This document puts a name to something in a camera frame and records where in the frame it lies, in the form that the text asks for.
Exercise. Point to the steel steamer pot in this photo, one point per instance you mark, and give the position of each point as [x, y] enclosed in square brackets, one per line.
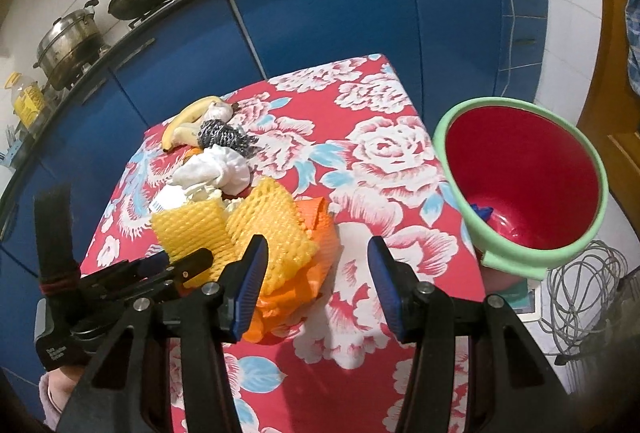
[70, 43]

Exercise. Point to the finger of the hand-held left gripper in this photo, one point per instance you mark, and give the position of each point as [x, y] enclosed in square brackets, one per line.
[192, 265]
[150, 264]

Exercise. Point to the blue plaid shirt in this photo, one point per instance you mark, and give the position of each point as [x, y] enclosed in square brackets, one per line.
[634, 43]

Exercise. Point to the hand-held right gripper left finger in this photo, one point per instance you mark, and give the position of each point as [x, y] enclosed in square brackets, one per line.
[252, 283]

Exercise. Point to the yellow oil bottle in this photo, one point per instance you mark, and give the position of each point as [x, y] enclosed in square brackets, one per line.
[25, 100]

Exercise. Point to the red bin with green rim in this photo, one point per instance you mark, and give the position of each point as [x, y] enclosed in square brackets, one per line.
[525, 173]

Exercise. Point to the yellow banana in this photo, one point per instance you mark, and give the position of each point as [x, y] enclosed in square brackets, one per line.
[187, 113]

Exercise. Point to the pale garlic bulb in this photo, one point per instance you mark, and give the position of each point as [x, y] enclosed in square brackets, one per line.
[220, 110]

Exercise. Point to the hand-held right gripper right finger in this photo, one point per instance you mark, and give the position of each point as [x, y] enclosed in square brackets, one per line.
[385, 283]

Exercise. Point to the blue plastic wrapper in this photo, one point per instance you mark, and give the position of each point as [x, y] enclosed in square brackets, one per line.
[482, 214]

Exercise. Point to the steel wool scourer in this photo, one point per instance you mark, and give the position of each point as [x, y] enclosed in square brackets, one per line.
[222, 135]

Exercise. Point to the red floral tablecloth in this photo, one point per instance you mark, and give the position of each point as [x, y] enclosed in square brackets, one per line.
[360, 143]

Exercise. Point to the yellow foam fruit net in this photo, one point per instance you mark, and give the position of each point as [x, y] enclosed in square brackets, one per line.
[187, 228]
[272, 223]

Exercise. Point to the wooden door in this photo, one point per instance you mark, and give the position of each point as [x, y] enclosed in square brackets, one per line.
[605, 63]

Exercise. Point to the blue kitchen cabinet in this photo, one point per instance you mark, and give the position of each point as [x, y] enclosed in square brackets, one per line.
[325, 13]

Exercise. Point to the white tissue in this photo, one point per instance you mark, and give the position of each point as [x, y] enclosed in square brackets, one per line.
[220, 168]

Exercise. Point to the orange plastic bag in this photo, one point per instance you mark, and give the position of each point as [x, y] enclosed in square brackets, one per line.
[305, 283]

